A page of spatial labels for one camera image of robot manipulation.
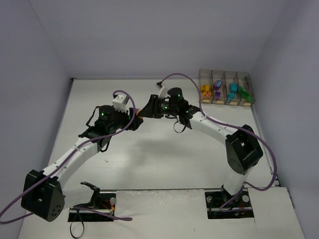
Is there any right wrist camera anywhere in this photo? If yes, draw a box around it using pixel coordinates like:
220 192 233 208
156 82 168 99

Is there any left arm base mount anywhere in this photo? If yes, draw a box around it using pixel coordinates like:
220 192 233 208
67 191 117 223

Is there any purple oval paw lego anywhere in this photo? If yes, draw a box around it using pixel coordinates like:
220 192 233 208
213 80 222 91

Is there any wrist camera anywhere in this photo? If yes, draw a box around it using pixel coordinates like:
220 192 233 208
112 95 129 113
156 82 168 99

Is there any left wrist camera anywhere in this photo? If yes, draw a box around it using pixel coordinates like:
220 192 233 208
112 95 129 113

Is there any clear bin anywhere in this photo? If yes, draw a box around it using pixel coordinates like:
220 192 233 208
225 71 241 106
237 72 255 107
199 69 213 104
212 70 227 105

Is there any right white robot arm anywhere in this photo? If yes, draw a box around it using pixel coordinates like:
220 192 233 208
138 87 263 201

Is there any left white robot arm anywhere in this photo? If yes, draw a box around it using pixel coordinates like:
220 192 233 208
21 105 143 222

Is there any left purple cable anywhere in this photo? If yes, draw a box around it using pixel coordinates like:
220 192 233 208
0 90 138 222

